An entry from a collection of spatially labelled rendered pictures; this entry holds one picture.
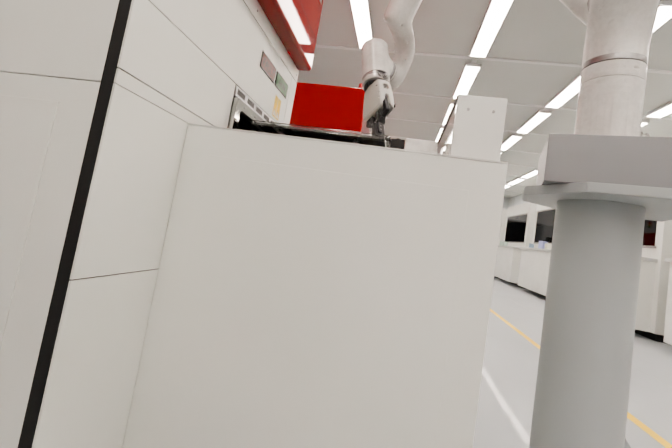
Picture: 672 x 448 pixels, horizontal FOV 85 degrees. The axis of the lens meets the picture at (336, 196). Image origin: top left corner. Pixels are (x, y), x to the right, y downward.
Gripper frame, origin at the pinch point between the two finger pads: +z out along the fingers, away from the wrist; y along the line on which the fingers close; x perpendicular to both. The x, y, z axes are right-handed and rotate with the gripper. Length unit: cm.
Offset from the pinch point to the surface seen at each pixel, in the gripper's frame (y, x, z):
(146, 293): 7, 51, 48
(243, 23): -2.9, 41.2, -17.7
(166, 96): -10, 54, 15
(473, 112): -32.6, -0.4, 14.4
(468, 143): -30.4, -0.3, 20.3
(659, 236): 117, -459, -65
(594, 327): -29, -29, 53
